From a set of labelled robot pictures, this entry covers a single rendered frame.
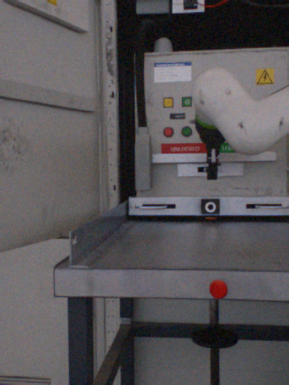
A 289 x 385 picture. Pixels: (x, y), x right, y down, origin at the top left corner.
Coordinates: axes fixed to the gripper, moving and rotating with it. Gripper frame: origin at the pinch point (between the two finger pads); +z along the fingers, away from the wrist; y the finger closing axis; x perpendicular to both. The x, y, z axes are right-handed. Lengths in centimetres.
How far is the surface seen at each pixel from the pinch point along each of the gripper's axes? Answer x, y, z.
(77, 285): -27, 47, -37
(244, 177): 10.6, -4.7, 16.5
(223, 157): 3.8, -8.3, 9.8
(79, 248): -28, 38, -35
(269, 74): 18.2, -32.5, 0.4
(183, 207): -9.1, 4.2, 20.4
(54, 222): -44.2, 19.4, -2.7
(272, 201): 19.4, 2.6, 19.3
